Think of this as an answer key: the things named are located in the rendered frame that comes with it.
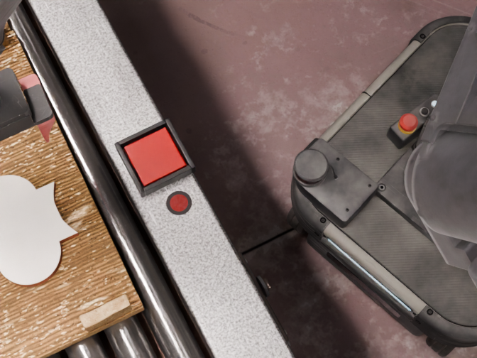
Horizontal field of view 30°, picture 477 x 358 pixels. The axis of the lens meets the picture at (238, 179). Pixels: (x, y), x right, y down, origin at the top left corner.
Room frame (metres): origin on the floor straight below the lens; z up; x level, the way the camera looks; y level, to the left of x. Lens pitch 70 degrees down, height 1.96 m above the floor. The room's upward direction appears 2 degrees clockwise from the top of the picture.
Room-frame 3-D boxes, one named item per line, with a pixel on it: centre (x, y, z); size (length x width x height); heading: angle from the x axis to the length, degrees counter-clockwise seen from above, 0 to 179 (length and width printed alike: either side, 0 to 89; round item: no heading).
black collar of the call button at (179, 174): (0.41, 0.11, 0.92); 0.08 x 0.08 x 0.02; 30
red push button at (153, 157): (0.41, 0.11, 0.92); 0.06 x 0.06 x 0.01; 30
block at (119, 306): (0.21, 0.15, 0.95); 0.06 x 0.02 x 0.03; 119
